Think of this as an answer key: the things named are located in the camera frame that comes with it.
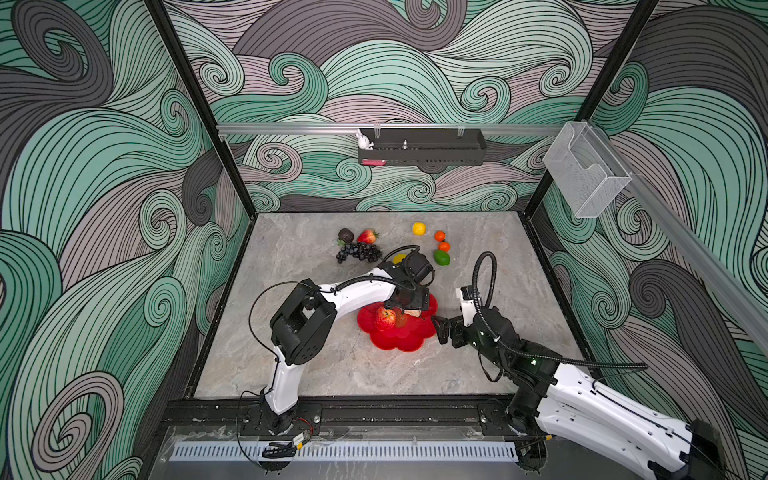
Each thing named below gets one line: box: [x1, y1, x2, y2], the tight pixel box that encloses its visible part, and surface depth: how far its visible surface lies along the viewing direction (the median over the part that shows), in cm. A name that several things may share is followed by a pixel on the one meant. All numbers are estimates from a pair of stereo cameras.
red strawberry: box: [357, 229, 379, 244], surface depth 112 cm
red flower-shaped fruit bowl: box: [357, 294, 439, 352], surface depth 89 cm
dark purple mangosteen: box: [338, 228, 355, 244], surface depth 111 cm
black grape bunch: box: [336, 242, 382, 264], surface depth 106 cm
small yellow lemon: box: [411, 222, 427, 236], surface depth 115 cm
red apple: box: [375, 307, 396, 331], surface depth 87 cm
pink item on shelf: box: [362, 159, 387, 166], surface depth 91 cm
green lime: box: [433, 250, 451, 267], surface depth 106 cm
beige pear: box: [396, 308, 422, 328], surface depth 91 cm
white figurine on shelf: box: [356, 128, 374, 150], surface depth 87 cm
